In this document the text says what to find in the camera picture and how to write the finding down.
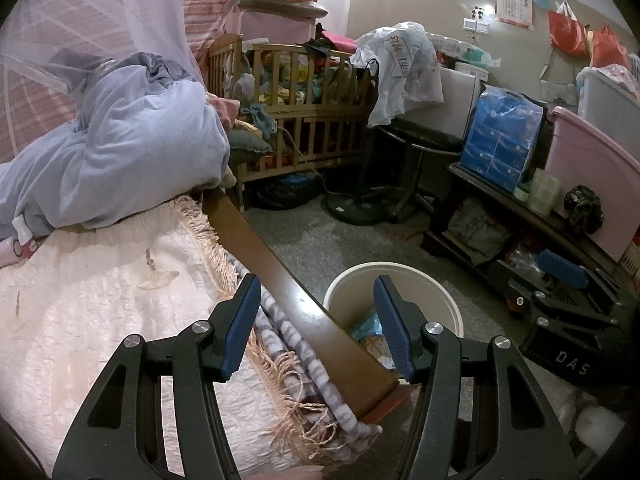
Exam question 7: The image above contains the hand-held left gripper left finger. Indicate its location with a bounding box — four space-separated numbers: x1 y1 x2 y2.
51 272 262 480

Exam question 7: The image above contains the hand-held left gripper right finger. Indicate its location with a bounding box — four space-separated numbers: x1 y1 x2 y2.
372 275 581 480

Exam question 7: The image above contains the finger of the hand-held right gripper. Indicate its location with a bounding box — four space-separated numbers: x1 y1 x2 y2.
507 280 619 333
537 249 621 306

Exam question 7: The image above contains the orange print carton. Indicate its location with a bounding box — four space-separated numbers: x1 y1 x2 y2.
360 335 401 371

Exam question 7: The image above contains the white plastic bucket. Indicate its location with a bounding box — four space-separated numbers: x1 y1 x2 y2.
322 261 465 376

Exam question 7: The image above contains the black crumpled bag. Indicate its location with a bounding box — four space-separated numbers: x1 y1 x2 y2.
564 185 605 235

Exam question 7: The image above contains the purple striped fleece blanket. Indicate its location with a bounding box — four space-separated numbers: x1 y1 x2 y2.
227 255 383 456

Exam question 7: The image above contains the white fuzzy cloth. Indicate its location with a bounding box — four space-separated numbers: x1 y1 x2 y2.
570 390 631 446

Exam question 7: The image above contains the grey printed bag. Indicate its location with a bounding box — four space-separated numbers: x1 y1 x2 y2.
446 197 511 266

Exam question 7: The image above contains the pink plastic tub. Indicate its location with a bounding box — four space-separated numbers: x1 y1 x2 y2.
544 105 640 261

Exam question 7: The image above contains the black round fan base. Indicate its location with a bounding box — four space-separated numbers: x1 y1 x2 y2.
324 191 398 227

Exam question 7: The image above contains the dark wooden low shelf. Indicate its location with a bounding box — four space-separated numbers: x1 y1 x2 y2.
420 160 636 311

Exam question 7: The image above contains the blue tissue package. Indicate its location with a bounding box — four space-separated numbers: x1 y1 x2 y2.
459 85 551 193

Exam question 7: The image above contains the white bin floral cover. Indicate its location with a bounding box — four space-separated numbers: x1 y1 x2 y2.
575 62 640 121

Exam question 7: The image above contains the grey cushion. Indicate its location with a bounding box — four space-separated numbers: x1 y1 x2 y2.
227 127 275 163

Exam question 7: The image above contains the black stool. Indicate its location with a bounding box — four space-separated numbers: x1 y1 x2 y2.
375 120 466 223

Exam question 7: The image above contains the grey-blue quilt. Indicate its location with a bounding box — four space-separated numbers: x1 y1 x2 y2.
0 50 232 238

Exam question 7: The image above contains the wooden baby crib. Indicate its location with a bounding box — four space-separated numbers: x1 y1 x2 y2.
206 34 386 211

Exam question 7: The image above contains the red shopping bag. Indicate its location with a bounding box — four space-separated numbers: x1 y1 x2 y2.
587 25 632 71
547 1 588 58

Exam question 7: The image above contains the white bottle pink label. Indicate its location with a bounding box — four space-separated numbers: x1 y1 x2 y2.
12 215 43 256

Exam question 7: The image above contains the pack of paper rolls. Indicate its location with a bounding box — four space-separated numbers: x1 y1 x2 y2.
425 35 501 68

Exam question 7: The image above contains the white plastic bag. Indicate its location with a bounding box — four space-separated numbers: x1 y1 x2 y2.
350 21 445 128

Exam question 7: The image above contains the pink fabric storage box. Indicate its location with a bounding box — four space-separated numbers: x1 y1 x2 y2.
220 0 328 51

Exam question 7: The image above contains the pink mosquito net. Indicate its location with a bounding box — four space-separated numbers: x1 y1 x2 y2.
0 0 206 161

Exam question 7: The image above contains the brown wooden bed frame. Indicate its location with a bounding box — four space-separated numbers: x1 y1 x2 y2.
202 187 408 423

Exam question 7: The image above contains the red wall calendar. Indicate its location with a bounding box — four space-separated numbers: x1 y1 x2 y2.
494 0 536 31

